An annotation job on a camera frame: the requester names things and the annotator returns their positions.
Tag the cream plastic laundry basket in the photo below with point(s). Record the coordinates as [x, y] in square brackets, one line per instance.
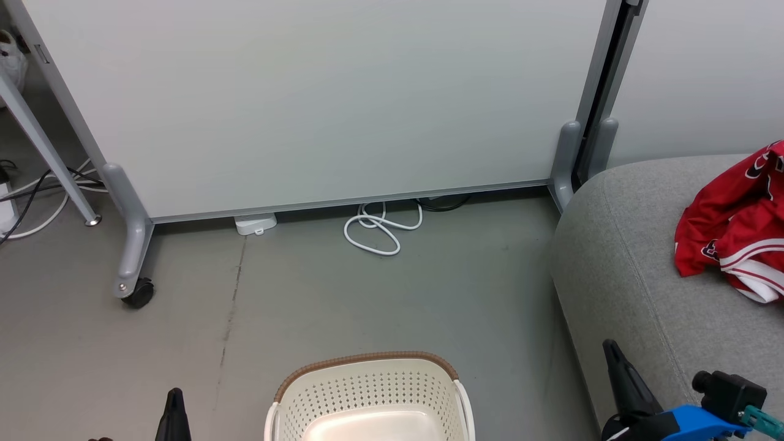
[367, 392]

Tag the grey fabric sofa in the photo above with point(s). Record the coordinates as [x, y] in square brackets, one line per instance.
[637, 269]

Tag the grey metal table leg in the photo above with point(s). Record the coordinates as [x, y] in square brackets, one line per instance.
[40, 135]

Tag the small white plastic box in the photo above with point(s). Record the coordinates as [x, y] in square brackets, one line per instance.
[255, 223]

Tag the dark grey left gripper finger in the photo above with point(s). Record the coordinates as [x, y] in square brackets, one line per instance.
[174, 419]

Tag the narrow white partition panel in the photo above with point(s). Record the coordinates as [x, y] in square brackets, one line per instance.
[704, 73]

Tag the wide white partition panel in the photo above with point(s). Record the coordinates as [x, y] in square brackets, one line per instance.
[318, 98]

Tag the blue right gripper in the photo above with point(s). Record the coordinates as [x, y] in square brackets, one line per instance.
[692, 424]

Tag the black caster wheel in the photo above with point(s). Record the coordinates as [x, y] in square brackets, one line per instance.
[139, 293]

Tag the red basketball jersey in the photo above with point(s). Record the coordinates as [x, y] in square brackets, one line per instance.
[735, 220]

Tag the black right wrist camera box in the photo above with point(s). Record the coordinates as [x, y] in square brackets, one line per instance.
[729, 392]

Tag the white plastic bag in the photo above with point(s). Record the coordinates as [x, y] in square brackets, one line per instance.
[12, 61]

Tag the white power strip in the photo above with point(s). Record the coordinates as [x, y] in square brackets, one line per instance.
[6, 211]

